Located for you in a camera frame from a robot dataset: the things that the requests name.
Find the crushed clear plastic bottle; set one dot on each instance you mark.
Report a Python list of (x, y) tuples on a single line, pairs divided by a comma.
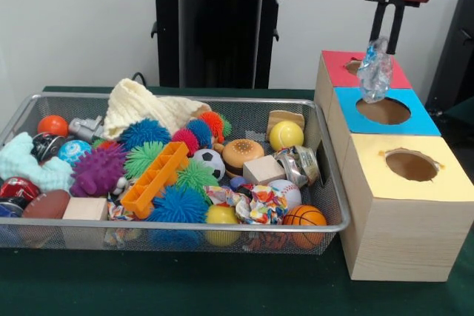
[(375, 72)]

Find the orange toy brick round studs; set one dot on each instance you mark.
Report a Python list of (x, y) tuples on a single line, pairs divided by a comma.
[(154, 180)]

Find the wooden box three holes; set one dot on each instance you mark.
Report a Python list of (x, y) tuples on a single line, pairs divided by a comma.
[(400, 227)]

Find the clear shallow mesh bin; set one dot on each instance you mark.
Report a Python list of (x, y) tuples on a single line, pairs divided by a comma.
[(96, 242)]

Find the yellow green ball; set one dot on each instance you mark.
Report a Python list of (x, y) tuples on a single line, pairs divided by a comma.
[(286, 136)]

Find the small orange basketball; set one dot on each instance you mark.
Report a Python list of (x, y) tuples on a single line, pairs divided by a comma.
[(304, 217)]

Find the small black white soccer ball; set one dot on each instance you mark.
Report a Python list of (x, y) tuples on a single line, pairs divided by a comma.
[(209, 164)]

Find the green spiky ball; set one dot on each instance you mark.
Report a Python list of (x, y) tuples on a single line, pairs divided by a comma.
[(195, 176), (144, 159)]

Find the cream knitted cloth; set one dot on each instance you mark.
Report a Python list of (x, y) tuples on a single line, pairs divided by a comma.
[(141, 105)]

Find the blue spiky ball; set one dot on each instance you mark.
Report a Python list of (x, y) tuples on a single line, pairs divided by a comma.
[(178, 205)]

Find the dark green table cloth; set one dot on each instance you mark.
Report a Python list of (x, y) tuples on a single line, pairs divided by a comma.
[(222, 286)]

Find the purple spiky ball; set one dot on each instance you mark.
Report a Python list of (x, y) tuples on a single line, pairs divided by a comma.
[(98, 170)]

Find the red orange ball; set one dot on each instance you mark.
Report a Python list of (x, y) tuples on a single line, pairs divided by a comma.
[(52, 126)]

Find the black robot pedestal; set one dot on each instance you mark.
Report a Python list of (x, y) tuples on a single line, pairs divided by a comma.
[(207, 42)]

